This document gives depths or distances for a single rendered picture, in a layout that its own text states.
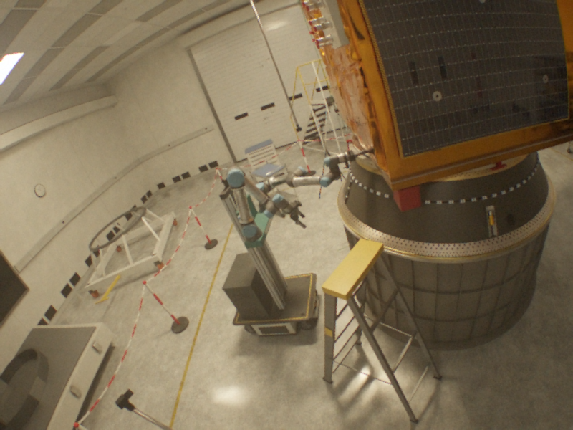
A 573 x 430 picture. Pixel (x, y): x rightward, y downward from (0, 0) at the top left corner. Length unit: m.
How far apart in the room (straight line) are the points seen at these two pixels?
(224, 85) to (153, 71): 2.87
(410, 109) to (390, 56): 0.27
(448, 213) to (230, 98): 8.82
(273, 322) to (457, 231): 2.03
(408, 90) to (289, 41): 8.45
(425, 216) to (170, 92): 9.85
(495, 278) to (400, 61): 1.66
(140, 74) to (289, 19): 5.77
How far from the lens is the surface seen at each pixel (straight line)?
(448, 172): 1.64
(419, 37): 1.40
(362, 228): 2.23
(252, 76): 9.73
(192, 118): 10.52
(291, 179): 2.25
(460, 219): 1.93
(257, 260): 2.59
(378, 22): 1.34
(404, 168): 1.51
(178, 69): 10.54
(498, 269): 2.23
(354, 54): 1.37
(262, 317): 3.07
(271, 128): 9.88
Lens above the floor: 2.51
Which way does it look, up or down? 28 degrees down
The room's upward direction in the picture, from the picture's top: 22 degrees counter-clockwise
